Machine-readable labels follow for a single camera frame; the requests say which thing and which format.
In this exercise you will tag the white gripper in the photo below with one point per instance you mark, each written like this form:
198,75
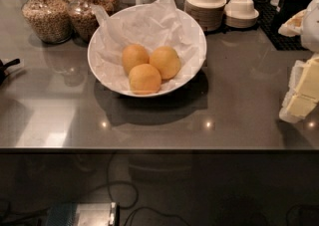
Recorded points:
311,28

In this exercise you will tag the orange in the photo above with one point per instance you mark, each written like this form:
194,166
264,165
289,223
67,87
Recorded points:
166,60
134,55
144,79

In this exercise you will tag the white bowl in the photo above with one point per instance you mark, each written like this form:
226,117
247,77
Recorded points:
109,80

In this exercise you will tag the black rubber mat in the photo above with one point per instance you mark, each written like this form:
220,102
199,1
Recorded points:
267,22

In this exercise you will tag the short stack paper bowls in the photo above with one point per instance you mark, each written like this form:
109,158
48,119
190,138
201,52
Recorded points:
240,14

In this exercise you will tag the tall stack paper bowls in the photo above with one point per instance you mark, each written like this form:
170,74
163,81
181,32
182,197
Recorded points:
207,13

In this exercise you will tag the white crumpled paper liner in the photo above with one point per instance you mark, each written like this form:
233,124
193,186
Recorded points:
146,27

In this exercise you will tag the middle glass cereal jar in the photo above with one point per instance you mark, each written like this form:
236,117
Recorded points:
83,19

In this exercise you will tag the left glass cereal jar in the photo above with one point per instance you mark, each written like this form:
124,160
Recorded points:
48,19

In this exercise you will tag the black handle object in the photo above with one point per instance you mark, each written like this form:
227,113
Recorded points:
4,67

